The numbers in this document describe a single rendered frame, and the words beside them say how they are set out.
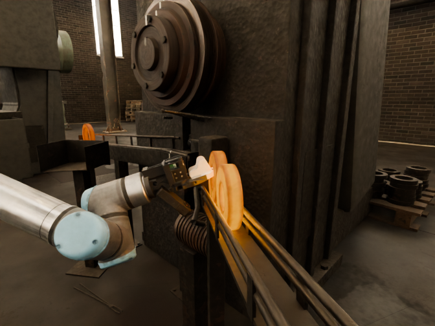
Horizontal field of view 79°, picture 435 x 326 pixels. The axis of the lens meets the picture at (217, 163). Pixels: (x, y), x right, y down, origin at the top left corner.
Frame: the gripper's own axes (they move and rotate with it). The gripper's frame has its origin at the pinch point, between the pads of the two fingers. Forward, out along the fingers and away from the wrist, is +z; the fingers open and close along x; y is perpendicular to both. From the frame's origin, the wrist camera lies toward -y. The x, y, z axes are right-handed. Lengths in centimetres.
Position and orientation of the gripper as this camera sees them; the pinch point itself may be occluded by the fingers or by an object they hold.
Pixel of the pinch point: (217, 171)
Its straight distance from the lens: 76.4
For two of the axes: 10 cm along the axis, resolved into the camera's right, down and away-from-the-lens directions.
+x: -1.8, -2.3, 9.6
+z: 9.5, -3.1, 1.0
